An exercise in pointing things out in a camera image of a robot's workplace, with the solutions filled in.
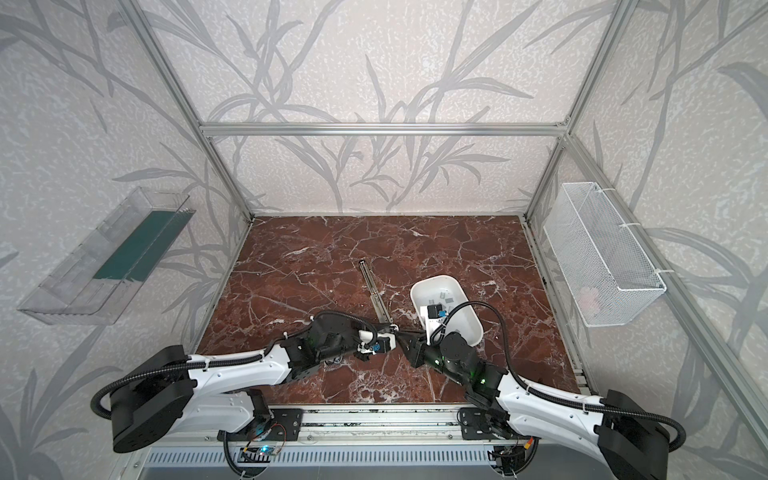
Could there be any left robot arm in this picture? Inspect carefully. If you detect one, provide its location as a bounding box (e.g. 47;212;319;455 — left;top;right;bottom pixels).
90;310;398;453

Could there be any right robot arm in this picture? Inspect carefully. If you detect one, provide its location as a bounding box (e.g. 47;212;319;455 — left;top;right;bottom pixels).
396;315;687;479

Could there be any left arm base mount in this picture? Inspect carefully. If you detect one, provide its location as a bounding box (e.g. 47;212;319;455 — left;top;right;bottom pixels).
245;408;304;442

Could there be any aluminium front rail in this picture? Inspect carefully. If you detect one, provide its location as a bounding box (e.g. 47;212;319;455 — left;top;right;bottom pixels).
160;403;465;445

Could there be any white wire mesh basket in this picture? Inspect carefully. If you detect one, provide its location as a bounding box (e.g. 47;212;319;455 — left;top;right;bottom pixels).
544;182;667;328

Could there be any clear plastic wall bin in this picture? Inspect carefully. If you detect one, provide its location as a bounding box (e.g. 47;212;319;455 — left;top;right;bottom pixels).
18;187;195;326

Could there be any white plastic tray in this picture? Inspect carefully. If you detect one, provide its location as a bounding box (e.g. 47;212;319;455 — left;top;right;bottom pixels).
410;275;484;347

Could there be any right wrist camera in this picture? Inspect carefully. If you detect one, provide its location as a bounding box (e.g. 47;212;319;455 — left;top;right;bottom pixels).
421;304;447;330

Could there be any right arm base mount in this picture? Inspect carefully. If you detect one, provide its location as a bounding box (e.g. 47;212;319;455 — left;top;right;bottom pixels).
456;407;512;440

